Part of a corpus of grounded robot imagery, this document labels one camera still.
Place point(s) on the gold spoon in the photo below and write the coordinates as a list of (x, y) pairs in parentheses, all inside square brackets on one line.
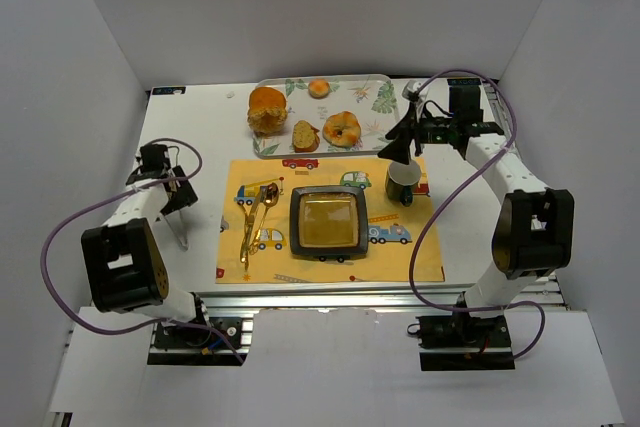
[(269, 199)]

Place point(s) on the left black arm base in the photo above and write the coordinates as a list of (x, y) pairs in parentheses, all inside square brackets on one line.
[(175, 346)]

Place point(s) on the small round bun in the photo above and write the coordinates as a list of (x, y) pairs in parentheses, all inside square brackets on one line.
[(319, 88)]

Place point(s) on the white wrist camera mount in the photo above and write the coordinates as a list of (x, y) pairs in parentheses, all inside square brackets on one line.
[(413, 91)]

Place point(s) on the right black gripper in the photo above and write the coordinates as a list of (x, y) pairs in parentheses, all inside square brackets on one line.
[(415, 128)]

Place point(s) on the green mug white inside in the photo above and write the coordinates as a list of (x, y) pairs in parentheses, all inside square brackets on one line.
[(402, 181)]

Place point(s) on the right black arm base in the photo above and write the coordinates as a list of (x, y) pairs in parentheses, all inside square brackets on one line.
[(460, 343)]

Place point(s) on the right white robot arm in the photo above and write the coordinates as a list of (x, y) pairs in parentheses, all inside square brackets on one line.
[(534, 231)]

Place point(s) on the aluminium frame rail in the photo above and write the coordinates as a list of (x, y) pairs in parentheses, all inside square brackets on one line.
[(382, 297)]

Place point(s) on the sliced bread piece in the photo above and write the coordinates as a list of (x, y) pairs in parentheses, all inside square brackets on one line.
[(305, 137)]

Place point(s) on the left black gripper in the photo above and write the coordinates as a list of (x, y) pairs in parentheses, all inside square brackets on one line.
[(176, 202)]

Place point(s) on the square black brown plate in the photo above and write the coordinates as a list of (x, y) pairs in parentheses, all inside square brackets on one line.
[(328, 222)]

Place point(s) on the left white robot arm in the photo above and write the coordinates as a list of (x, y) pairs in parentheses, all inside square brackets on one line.
[(124, 265)]

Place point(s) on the yellow vehicle print placemat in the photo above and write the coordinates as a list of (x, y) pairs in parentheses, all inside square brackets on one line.
[(392, 228)]

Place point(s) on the large orange muffin bread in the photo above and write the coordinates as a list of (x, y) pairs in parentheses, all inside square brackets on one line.
[(267, 110)]

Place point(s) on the gold fork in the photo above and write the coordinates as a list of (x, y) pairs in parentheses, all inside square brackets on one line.
[(248, 227)]

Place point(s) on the orange twisted bagel bread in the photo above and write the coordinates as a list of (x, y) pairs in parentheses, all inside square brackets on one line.
[(342, 130)]

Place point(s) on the white floral serving tray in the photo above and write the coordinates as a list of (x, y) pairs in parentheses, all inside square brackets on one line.
[(370, 97)]

